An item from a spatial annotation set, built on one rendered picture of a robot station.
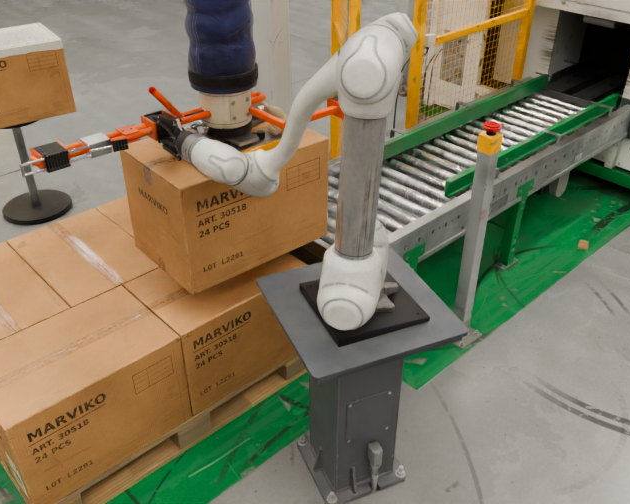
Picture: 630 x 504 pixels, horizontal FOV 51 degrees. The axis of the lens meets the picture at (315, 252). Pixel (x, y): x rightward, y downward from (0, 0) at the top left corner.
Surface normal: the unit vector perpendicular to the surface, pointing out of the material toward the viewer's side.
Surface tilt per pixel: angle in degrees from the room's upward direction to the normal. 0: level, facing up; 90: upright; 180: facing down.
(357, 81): 80
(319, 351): 0
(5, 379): 0
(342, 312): 93
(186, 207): 90
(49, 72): 90
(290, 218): 90
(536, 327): 0
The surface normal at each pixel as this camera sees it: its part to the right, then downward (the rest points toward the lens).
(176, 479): 0.00, -0.83
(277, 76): 0.68, 0.41
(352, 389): 0.39, 0.51
